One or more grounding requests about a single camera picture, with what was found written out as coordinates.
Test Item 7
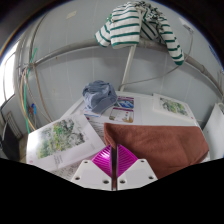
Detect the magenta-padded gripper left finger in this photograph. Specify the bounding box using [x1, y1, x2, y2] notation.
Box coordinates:
[70, 144, 115, 191]

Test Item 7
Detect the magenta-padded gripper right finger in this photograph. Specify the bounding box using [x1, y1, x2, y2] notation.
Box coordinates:
[115, 143, 159, 191]

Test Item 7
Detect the brown towel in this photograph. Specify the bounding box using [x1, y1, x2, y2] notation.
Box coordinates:
[103, 122, 210, 181]

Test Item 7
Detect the colourful brochure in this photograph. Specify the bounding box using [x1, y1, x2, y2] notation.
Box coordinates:
[108, 95, 136, 124]

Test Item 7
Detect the crumpled blue cloth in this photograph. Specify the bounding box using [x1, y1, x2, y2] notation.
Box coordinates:
[82, 79, 119, 116]

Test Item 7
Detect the white washing machine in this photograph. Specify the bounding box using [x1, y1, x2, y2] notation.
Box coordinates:
[202, 102, 224, 161]

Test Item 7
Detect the white upright pipe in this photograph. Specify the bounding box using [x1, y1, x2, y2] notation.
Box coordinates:
[119, 44, 138, 92]

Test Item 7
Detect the bright window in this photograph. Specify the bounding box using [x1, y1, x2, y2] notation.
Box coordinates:
[0, 49, 18, 108]

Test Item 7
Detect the green striped white shirt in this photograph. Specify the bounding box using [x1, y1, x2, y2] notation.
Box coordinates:
[94, 1, 185, 67]

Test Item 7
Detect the green cable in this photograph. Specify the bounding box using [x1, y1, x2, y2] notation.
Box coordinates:
[22, 47, 39, 135]

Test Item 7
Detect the thin grey cable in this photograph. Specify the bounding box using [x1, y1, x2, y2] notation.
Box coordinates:
[119, 29, 195, 88]

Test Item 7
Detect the yellow hose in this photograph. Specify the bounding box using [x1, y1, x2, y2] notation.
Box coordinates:
[18, 67, 37, 132]

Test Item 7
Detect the grey wall pipe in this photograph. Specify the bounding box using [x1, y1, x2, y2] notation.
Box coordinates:
[31, 37, 224, 101]

